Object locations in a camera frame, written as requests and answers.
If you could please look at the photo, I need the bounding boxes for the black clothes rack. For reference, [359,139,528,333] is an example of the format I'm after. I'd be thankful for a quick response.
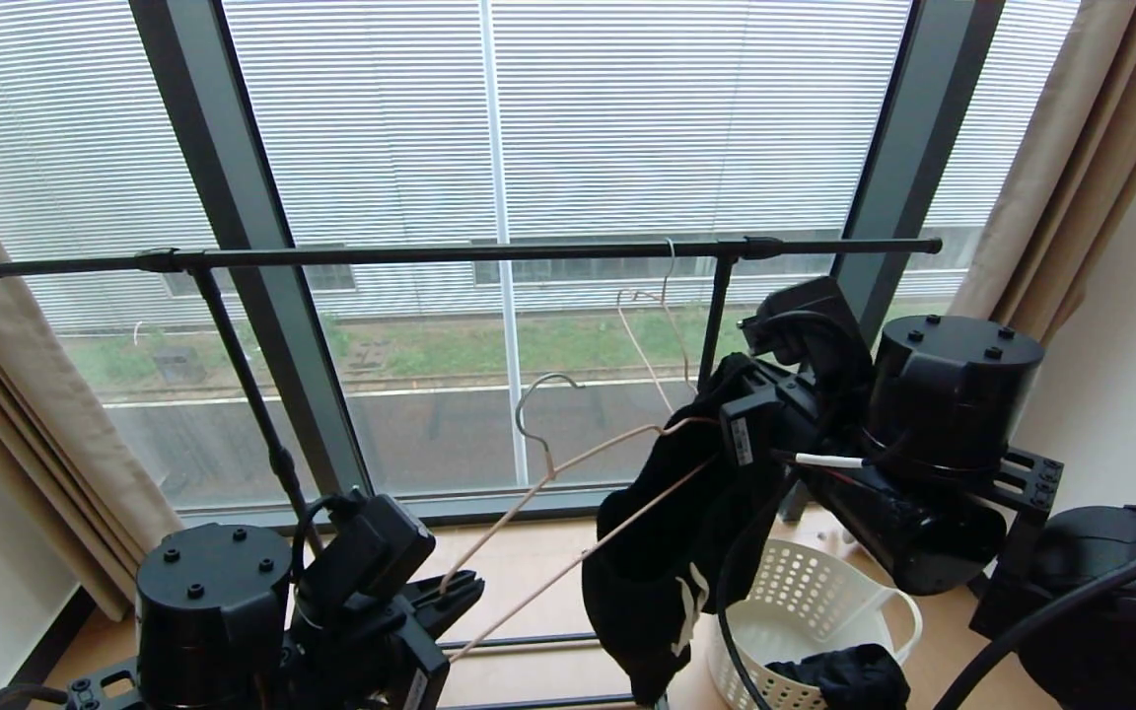
[0,235,944,710]

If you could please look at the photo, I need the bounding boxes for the black garment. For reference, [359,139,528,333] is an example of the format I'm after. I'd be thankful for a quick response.
[765,643,912,710]

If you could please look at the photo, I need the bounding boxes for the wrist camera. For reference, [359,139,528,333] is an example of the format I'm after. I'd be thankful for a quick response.
[294,493,437,632]
[738,276,875,395]

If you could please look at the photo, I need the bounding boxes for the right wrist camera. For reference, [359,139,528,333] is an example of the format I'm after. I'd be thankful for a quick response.
[738,276,875,395]

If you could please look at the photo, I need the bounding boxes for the pink clothes hanger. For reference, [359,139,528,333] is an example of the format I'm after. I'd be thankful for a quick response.
[438,372,722,664]
[615,238,702,415]

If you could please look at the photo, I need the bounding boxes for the window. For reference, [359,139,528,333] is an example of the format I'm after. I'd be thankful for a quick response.
[0,0,1082,524]

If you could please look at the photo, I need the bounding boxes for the white laundry basket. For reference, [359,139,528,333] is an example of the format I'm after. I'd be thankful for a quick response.
[706,537,924,710]

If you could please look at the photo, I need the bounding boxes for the beige curtain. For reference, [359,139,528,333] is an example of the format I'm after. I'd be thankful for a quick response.
[0,143,184,622]
[948,0,1136,346]

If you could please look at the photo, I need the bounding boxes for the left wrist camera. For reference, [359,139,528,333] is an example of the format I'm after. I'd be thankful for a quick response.
[294,493,437,632]

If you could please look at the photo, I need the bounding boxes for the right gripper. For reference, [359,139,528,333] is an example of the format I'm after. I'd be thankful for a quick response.
[719,387,1010,596]

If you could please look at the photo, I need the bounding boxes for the black drawstring shorts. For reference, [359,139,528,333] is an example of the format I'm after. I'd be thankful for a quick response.
[581,352,796,706]

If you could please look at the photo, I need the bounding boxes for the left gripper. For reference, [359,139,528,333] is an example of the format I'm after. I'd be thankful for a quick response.
[282,592,451,710]

